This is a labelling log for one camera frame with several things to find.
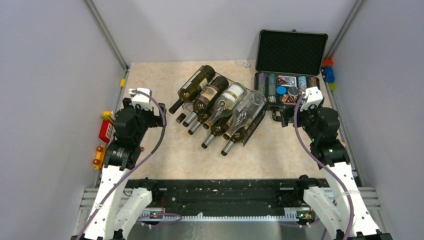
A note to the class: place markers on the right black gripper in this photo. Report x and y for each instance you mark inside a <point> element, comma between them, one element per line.
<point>314,108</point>

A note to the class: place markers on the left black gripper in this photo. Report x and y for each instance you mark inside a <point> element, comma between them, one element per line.
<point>156,120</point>

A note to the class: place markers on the green wine bottle front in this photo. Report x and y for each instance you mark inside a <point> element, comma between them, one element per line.
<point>195,127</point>

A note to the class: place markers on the green wine bottle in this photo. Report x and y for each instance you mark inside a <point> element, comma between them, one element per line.
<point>217,129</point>
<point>238,137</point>
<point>195,127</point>
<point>205,99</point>

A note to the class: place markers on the clear round bottle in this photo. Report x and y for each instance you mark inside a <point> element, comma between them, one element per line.
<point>246,112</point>

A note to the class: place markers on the dark bottle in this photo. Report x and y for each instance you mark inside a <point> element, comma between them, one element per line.
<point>193,87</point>

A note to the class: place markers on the green wine bottle back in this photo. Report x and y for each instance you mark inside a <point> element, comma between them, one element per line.
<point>238,137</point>

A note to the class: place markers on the black wire wine rack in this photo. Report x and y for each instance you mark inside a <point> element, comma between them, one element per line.
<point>250,128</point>

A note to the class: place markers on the clear tall glass bottle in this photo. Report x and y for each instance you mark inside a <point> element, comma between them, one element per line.
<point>226,103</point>

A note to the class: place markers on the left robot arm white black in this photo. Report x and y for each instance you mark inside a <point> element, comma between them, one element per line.
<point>108,221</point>

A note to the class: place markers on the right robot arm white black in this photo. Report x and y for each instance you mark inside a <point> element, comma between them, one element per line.
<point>345,217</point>

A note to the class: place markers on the red toy block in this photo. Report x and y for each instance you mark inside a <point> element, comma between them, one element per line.
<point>107,126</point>

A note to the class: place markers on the blue orange toy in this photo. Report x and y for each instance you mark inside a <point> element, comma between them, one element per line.
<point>328,73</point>

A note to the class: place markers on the black poker chip case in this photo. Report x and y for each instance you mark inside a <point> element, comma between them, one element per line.
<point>287,63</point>

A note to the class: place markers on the yellow toy car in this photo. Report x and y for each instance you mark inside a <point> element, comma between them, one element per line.
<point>99,157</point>

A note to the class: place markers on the small clear glass lid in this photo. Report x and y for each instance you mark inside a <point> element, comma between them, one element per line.
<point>242,62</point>

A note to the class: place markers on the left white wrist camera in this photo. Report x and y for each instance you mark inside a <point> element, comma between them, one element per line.
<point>139,100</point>

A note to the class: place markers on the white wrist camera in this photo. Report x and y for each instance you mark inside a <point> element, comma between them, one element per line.
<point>139,100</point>
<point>313,96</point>

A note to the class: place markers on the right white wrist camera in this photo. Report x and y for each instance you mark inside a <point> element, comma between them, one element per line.
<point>313,96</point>

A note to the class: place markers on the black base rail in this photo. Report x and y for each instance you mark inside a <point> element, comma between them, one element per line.
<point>227,197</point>

